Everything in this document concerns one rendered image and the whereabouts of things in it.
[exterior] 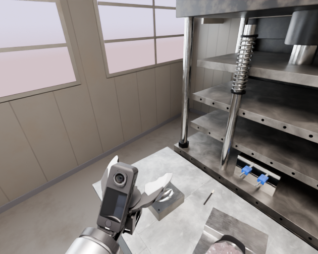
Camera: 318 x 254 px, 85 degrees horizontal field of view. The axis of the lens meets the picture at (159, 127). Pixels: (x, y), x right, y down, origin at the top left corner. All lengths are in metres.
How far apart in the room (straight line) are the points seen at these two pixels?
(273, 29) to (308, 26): 0.65
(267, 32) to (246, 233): 1.55
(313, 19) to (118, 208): 1.21
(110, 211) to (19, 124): 2.06
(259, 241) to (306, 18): 1.11
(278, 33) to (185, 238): 1.67
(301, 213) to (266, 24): 1.44
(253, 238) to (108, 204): 0.80
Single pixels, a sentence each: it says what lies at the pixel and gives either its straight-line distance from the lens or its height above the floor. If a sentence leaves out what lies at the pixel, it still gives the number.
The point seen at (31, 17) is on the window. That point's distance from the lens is 2.23.
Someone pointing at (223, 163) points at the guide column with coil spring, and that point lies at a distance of 1.42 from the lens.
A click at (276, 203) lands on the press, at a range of 1.38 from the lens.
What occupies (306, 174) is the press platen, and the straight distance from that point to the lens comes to 1.26.
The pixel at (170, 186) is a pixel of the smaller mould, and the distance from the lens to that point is 1.18.
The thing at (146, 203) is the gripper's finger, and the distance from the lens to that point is 0.37.
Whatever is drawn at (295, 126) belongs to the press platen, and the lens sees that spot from 1.14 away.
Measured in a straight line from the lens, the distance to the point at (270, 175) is 1.31.
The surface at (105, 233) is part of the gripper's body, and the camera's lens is 0.34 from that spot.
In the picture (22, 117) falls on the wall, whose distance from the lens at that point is 2.31.
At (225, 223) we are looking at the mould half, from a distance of 1.03.
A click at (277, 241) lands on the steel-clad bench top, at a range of 1.20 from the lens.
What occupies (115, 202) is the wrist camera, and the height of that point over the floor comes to 1.49.
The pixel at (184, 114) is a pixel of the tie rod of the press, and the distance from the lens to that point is 1.46.
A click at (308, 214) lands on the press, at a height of 0.78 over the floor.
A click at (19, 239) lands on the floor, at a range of 2.44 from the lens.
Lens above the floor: 1.75
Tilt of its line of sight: 30 degrees down
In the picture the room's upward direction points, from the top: 2 degrees counter-clockwise
